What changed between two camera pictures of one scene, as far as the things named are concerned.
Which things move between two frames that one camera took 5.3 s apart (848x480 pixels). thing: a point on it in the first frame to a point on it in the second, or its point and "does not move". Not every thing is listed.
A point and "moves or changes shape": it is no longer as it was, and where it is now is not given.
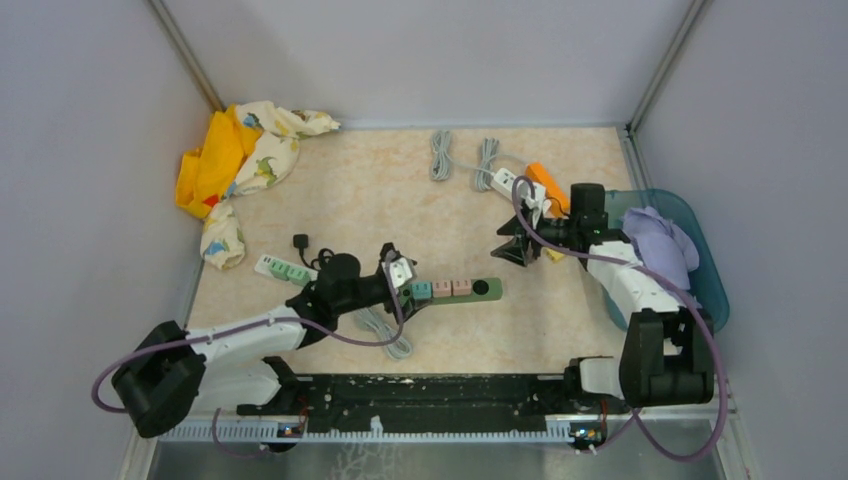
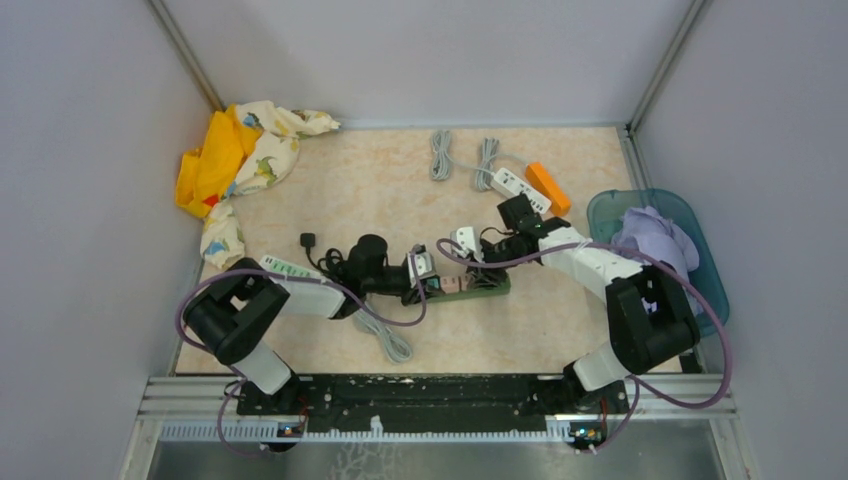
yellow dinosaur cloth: x=246 y=149 does not move
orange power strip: x=560 y=201 does not move
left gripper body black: x=406 y=307 to x=397 y=285
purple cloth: x=664 y=248 does not move
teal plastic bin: x=707 y=283 does not move
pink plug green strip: x=442 y=288 moves or changes shape
